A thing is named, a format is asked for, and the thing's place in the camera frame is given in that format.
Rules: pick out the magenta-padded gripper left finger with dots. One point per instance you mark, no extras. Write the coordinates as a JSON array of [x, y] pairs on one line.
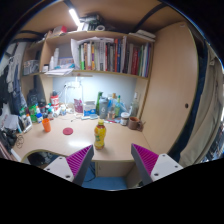
[[63, 166]]

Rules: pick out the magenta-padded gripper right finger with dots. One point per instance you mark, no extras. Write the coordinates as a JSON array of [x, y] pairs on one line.
[[160, 165]]

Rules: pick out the yellow drink bottle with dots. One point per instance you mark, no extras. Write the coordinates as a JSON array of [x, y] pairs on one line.
[[100, 135]]

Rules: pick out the flat round red coaster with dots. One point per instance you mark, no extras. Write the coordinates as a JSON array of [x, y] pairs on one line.
[[67, 131]]

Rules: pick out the orange plastic cup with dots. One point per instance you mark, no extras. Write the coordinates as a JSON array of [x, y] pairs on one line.
[[46, 125]]

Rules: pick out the blue chair seat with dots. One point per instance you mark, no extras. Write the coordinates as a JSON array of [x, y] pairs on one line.
[[105, 182]]

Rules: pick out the brown ceramic mug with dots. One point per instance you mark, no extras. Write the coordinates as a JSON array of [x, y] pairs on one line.
[[134, 123]]

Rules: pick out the blue-capped white bottle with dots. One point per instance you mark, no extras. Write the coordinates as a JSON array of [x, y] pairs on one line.
[[39, 119]]

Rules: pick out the brown jar with white lid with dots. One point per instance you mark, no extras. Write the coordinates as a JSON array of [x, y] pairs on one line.
[[125, 119]]

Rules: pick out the green transparent plastic jar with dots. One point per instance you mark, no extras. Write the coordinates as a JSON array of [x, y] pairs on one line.
[[32, 113]]

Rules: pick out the magenta snack pouch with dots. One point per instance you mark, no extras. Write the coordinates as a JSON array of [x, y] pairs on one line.
[[78, 106]]

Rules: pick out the white and blue box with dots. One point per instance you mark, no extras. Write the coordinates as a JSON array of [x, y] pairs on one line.
[[89, 109]]

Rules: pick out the clear glass bottle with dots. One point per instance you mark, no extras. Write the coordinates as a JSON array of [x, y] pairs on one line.
[[134, 106]]

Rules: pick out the red and white canister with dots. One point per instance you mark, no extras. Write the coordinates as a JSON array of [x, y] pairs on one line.
[[55, 101]]

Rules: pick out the beige curtain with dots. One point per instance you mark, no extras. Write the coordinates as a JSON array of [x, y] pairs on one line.
[[206, 116]]

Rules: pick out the green glass bottle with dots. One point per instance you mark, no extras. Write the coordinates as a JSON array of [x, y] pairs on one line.
[[117, 108]]

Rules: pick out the black bag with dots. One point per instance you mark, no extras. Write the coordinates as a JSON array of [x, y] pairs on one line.
[[33, 97]]

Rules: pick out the tall green tube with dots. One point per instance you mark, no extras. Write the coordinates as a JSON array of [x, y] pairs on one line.
[[98, 100]]

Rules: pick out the white power strip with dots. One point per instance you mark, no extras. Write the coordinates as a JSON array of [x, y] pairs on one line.
[[72, 85]]

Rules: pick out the hanging clothes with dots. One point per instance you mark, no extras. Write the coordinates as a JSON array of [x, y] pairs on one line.
[[10, 80]]

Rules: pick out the wooden shelf unit with books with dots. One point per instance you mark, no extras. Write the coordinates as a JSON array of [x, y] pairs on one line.
[[100, 55]]

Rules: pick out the long ceiling light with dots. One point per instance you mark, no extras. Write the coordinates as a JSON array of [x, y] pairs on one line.
[[74, 16]]

